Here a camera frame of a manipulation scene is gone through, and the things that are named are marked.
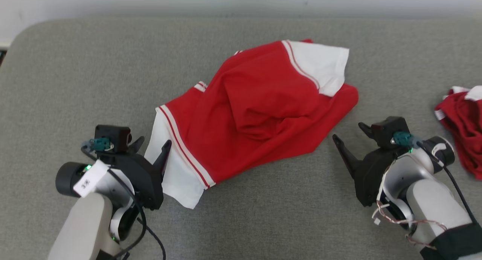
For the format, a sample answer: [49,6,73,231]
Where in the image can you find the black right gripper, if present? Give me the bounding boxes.
[332,122,400,207]

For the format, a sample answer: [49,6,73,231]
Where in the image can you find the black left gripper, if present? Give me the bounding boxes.
[100,136,172,211]

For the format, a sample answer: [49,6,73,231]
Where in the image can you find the red shorts with white stripe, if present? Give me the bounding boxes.
[434,86,482,180]

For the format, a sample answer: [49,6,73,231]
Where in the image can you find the red t-shirt with white sleeves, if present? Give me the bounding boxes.
[144,39,359,210]

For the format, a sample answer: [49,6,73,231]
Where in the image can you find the teal right camera connector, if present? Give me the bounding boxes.
[390,131,422,147]

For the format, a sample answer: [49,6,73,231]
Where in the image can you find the teal camera connector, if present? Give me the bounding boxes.
[81,138,113,152]
[390,131,422,147]

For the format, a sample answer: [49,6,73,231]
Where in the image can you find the teal left camera connector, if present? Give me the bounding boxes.
[81,138,113,152]

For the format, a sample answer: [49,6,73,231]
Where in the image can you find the white paper cable label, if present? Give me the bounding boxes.
[73,160,110,197]

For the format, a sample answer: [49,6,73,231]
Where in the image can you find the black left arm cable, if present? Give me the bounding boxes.
[81,145,167,260]

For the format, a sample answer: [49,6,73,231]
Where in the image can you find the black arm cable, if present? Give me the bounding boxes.
[81,145,167,260]
[416,141,480,226]

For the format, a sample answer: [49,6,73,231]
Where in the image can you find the red white wire bundle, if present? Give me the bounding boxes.
[372,166,448,249]

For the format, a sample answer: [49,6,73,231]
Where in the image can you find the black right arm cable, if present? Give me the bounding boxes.
[416,141,480,226]

